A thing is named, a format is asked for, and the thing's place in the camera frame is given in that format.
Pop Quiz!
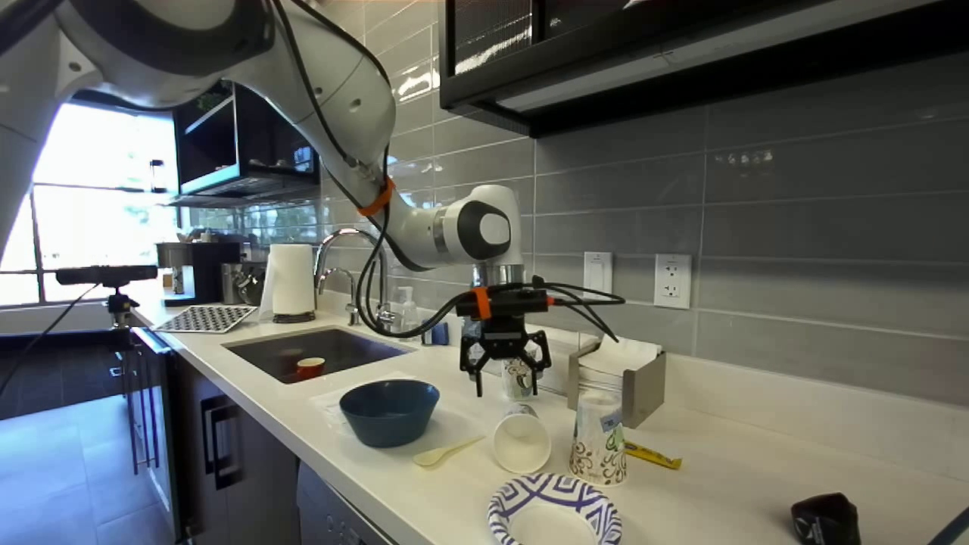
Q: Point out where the black coffee machine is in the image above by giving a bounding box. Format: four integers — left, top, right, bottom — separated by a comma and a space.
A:
158, 242, 240, 304

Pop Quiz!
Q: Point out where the chrome sink faucet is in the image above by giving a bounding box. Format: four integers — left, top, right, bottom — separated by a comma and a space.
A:
314, 228, 389, 330

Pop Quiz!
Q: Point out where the white wall outlet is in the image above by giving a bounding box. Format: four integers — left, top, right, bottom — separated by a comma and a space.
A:
655, 254, 694, 310
585, 252, 611, 290

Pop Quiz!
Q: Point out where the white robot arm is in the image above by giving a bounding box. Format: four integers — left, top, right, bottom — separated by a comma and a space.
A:
0, 0, 550, 376

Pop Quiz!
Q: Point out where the dark overhead cabinet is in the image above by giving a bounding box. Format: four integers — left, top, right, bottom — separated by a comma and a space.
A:
440, 0, 969, 138

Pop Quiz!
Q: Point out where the small black object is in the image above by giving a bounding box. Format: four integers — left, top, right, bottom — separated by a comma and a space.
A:
790, 493, 859, 545

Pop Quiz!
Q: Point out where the orange cable clip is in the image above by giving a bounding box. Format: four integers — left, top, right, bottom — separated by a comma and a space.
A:
358, 178, 396, 219

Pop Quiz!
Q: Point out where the camera on tripod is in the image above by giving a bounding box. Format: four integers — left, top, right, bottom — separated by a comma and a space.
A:
0, 265, 164, 478

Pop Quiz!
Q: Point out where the upside-down patterned paper cup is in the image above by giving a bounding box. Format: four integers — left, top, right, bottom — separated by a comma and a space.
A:
570, 390, 628, 486

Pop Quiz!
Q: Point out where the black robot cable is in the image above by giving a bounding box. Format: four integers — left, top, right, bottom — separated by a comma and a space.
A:
271, 0, 631, 344

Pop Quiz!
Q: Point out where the paper towel roll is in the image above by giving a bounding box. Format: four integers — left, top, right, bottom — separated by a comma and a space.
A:
268, 246, 314, 320

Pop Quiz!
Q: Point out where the kitchen sink basin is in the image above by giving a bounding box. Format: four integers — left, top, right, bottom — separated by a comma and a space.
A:
227, 330, 403, 385

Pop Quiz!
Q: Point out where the dark blue bowl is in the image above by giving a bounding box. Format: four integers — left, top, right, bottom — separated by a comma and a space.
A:
340, 378, 440, 448

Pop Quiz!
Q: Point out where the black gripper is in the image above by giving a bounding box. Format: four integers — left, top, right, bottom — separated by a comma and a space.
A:
458, 265, 550, 396

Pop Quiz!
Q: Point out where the blue patterned paper plate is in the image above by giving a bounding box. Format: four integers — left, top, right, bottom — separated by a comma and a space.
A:
489, 473, 625, 545

